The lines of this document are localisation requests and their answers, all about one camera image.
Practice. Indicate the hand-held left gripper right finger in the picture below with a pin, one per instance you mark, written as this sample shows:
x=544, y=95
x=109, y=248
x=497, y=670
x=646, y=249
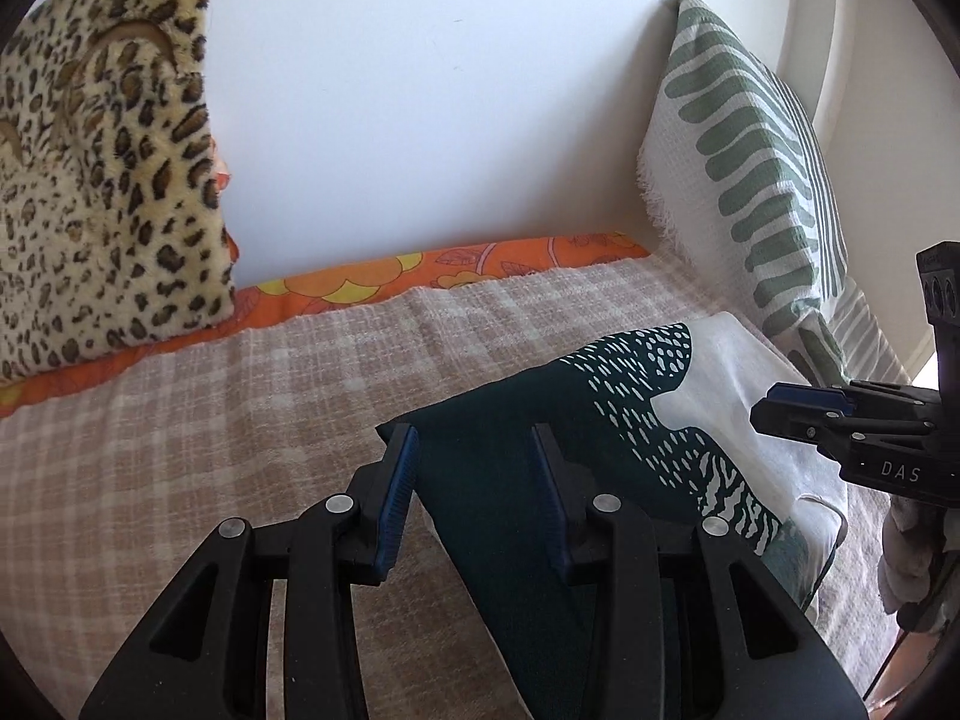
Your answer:
x=555, y=517

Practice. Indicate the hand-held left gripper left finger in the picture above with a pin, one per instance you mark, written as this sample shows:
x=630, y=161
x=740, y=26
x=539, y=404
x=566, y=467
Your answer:
x=394, y=510

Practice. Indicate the person's right hand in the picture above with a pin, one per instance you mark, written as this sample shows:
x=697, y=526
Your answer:
x=911, y=555

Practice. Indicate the beige plaid blanket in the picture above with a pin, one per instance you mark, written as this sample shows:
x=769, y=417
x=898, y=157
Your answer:
x=225, y=405

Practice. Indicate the white tree print t-shirt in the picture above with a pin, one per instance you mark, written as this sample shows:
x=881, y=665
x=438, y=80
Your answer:
x=510, y=465

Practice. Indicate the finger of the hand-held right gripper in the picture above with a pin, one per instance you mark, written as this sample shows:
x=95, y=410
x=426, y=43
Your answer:
x=795, y=424
x=810, y=396

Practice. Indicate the orange floral bed sheet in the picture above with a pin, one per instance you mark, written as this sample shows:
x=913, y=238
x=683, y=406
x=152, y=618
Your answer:
x=337, y=285

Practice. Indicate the leopard print pillow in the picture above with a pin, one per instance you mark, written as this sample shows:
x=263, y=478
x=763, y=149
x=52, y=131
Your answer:
x=97, y=202

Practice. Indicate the green striped white pillow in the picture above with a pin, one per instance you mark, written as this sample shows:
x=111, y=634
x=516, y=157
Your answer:
x=742, y=165

